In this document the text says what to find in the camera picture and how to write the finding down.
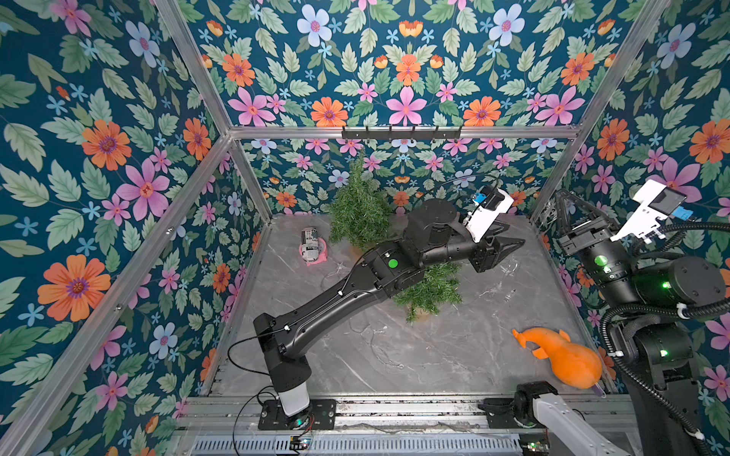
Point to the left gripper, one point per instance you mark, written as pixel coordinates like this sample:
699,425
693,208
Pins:
488,253

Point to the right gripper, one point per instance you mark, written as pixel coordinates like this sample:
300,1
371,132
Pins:
579,240

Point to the small green tree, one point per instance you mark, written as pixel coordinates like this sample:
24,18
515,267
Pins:
360,214
439,286

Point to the clear string light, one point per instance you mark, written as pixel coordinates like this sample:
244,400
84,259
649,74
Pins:
384,335

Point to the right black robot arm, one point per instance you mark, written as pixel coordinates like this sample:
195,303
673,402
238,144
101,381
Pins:
650,291

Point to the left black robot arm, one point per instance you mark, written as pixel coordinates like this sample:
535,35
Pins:
436,233

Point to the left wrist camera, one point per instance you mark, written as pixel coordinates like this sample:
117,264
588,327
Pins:
489,202

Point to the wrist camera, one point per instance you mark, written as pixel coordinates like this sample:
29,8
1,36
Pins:
657,202
489,202

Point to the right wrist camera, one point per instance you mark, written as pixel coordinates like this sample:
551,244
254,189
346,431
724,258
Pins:
657,202

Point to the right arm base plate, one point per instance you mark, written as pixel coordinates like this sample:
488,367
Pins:
519,410

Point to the black hook rail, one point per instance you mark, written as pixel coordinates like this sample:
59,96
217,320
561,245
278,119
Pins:
423,134

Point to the white cable duct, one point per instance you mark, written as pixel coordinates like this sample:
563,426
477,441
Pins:
360,444

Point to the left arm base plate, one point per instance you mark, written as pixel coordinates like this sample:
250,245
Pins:
319,416

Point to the aluminium frame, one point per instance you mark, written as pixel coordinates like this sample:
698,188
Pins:
146,144

